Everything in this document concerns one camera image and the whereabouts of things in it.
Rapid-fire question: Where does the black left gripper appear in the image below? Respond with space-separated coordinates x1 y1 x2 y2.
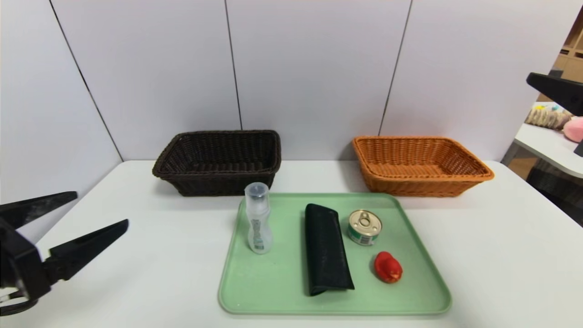
0 191 129 300

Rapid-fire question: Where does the white plastic bottle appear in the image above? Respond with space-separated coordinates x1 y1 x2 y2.
245 182 273 255

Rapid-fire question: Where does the black soft case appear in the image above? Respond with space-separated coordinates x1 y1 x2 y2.
304 203 355 297

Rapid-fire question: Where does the red toy tomato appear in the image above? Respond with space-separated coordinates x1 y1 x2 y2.
374 251 403 284

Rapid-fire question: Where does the dark brown wicker basket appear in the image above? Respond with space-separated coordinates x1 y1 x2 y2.
152 130 281 197

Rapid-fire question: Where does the orange wicker basket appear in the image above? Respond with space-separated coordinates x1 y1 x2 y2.
352 135 495 197

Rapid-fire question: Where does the light green plastic tray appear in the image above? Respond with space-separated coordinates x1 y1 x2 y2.
218 192 452 316

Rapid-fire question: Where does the small tin can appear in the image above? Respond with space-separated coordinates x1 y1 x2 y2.
348 209 383 246

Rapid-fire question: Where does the beige striped plush toy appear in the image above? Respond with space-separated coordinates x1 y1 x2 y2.
525 108 573 130

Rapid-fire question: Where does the pink plush toy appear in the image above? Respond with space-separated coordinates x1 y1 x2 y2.
563 116 583 143

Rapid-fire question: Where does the wooden shelf unit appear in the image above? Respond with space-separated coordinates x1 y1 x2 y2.
537 9 583 103

